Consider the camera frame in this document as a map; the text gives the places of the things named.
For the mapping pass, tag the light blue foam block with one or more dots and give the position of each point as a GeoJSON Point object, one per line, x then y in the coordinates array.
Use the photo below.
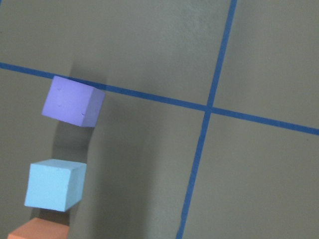
{"type": "Point", "coordinates": [55, 184]}

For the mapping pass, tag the purple foam block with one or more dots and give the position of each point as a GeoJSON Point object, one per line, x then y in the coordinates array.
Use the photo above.
{"type": "Point", "coordinates": [73, 102]}

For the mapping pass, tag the orange foam block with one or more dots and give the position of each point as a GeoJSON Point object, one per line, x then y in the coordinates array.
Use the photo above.
{"type": "Point", "coordinates": [40, 229]}

